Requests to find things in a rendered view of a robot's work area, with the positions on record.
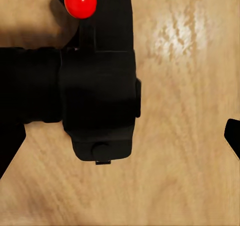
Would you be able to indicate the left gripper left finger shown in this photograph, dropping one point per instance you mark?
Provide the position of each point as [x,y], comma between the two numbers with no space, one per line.
[12,135]

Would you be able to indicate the digital camera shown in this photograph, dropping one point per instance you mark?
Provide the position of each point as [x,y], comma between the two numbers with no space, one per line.
[91,83]

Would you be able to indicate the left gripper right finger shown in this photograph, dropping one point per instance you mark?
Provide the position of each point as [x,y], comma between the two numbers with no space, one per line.
[232,135]

